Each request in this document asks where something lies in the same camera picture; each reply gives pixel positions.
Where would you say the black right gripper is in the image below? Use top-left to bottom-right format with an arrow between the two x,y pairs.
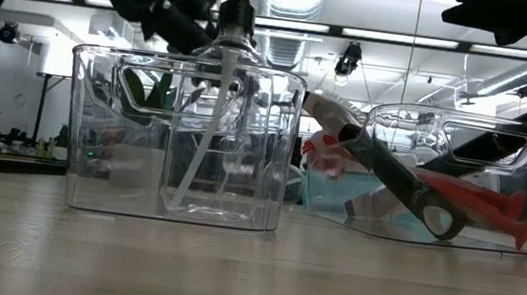
437,0 -> 527,50

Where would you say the clear pump bottle black top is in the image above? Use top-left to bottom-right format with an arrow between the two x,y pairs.
158,0 -> 286,228

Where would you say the black-handled white bristle brush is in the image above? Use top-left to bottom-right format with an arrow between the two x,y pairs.
343,86 -> 527,241

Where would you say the black loop-handled white bristle brush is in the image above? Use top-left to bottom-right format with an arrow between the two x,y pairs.
287,89 -> 484,245

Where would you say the red dish brush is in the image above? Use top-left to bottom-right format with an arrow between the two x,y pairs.
295,129 -> 527,221
303,153 -> 527,252

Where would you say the black overhead light bar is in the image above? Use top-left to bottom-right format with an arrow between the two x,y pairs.
26,0 -> 527,62

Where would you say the thin hanging cable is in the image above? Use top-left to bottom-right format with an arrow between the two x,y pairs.
402,0 -> 423,106

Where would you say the silver ceiling duct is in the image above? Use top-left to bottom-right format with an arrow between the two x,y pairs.
253,0 -> 328,73

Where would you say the black hanging ceiling camera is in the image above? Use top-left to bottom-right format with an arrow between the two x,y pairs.
333,39 -> 364,79

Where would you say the black post stand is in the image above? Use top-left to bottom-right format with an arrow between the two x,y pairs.
27,69 -> 70,147

